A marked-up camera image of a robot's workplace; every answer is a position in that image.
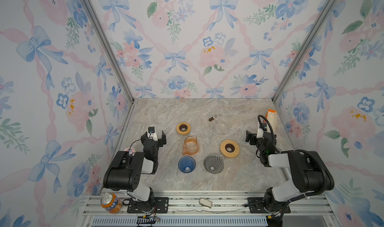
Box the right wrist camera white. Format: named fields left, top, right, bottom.
left=257, top=122, right=268, bottom=139

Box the clear glass carafe wooden handle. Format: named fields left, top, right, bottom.
left=209, top=115, right=226, bottom=126

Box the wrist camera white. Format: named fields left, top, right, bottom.
left=148, top=126, right=158, bottom=142
left=257, top=122, right=268, bottom=139

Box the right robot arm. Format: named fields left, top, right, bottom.
left=245, top=131, right=335, bottom=214

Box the blue ribbed dripper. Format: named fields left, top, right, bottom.
left=178, top=156, right=196, bottom=173

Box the white small block on rail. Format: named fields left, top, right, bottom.
left=199, top=198, right=213, bottom=208

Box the orange glass carafe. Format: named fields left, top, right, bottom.
left=182, top=136, right=200, bottom=155

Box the orange coffee filter pack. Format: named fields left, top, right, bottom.
left=266, top=109, right=278, bottom=129

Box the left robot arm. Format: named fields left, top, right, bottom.
left=103, top=126, right=167, bottom=212

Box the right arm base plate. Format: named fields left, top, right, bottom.
left=244, top=197, right=285, bottom=214

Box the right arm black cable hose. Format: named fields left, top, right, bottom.
left=257, top=114, right=331, bottom=198

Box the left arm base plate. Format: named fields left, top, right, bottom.
left=127, top=197, right=169, bottom=215

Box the orange soda can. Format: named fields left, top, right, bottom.
left=101, top=192, right=122, bottom=214

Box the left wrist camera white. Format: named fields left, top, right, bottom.
left=148, top=126, right=158, bottom=142

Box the grey ribbed glass dripper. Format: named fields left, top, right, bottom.
left=204, top=154, right=224, bottom=174

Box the wooden ring lid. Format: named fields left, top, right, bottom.
left=220, top=140, right=240, bottom=158
left=176, top=122, right=191, bottom=135

